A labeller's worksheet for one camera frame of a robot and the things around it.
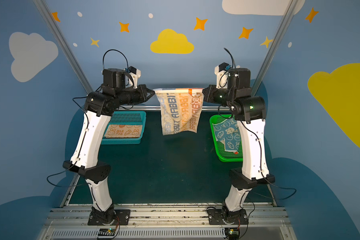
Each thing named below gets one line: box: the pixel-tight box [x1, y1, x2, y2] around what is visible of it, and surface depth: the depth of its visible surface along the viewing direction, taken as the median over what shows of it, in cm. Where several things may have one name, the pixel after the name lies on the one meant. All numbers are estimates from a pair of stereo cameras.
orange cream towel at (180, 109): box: [153, 88, 205, 136], surface depth 76 cm
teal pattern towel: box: [212, 117, 241, 152], surface depth 107 cm
